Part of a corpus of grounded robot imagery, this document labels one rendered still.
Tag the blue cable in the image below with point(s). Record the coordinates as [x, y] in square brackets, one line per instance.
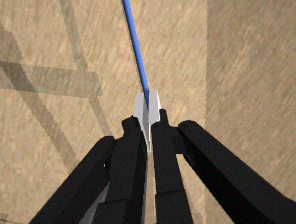
[135, 44]

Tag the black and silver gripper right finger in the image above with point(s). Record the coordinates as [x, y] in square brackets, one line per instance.
[244, 195]

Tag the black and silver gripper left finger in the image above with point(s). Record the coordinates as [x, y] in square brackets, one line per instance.
[120, 186]

